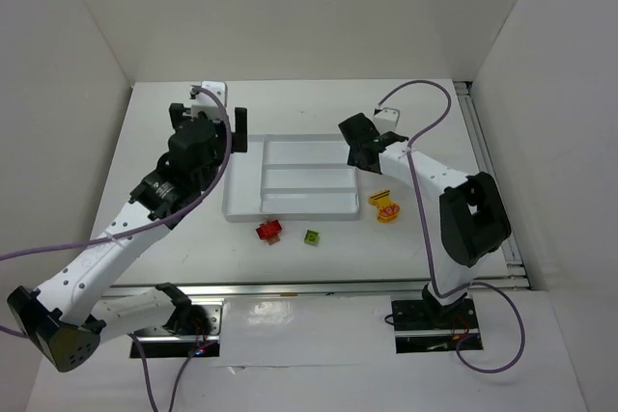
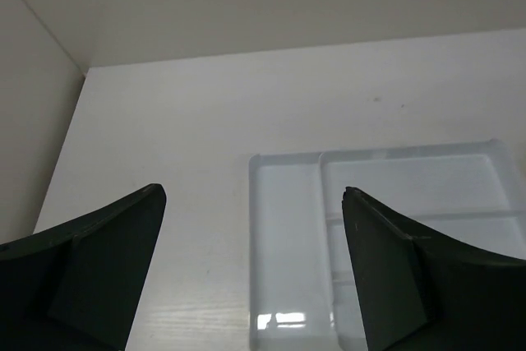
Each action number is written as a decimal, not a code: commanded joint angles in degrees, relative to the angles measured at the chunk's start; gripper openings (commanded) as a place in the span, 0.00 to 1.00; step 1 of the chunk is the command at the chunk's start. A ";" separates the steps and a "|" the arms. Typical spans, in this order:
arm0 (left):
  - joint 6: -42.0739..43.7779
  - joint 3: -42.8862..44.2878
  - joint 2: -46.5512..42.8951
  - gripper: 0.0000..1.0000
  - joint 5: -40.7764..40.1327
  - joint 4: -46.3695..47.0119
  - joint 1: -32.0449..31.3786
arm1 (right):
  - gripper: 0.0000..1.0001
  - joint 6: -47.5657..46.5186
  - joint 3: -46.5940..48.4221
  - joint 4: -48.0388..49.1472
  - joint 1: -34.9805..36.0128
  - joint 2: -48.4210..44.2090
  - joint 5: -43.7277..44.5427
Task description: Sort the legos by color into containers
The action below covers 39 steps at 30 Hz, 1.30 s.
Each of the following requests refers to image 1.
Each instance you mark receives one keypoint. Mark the white divided tray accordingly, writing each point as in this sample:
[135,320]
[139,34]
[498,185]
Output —
[292,178]

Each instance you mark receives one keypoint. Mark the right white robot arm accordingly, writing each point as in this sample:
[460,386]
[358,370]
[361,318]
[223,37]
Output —
[463,219]

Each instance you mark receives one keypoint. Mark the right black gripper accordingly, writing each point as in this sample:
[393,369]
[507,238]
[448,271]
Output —
[360,143]

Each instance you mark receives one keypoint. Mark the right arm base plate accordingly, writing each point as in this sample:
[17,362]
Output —
[416,332]

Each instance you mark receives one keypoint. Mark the aluminium rail front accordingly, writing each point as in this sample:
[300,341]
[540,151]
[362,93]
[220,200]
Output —
[510,283]

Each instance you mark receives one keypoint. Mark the green lego brick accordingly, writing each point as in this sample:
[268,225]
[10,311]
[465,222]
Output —
[311,238]

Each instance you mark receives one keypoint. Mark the red lego brick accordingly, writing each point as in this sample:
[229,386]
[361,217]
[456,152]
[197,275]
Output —
[269,228]

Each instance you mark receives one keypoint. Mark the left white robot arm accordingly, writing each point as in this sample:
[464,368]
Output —
[67,318]

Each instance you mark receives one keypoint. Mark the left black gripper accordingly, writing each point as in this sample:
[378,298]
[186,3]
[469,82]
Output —
[239,129]

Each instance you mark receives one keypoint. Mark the yellow lego piece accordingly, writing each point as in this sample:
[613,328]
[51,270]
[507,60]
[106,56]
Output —
[387,210]

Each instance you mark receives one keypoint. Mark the tan lego brick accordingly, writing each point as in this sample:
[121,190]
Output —
[273,239]

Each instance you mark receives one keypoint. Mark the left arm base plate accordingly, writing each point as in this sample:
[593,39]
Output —
[201,332]

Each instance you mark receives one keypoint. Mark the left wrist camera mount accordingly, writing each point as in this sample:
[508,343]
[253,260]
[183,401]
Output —
[203,104]

